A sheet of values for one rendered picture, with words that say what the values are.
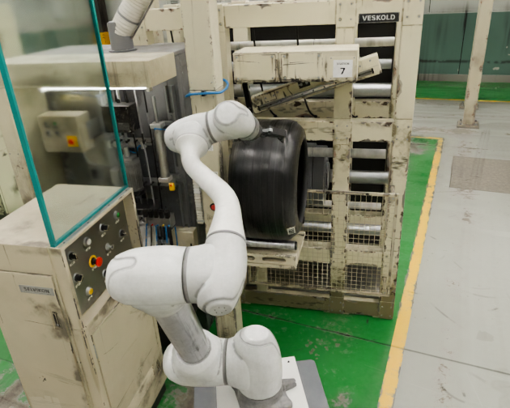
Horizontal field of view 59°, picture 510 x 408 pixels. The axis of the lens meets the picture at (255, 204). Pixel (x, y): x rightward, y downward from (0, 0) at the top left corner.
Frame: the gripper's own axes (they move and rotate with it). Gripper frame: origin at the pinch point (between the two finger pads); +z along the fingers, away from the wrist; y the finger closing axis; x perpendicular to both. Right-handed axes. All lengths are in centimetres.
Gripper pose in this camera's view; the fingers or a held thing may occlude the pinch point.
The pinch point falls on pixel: (265, 139)
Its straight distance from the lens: 173.4
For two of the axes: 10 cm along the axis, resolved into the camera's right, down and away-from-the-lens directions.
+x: -0.2, -10.0, 0.6
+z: 3.1, 0.5, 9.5
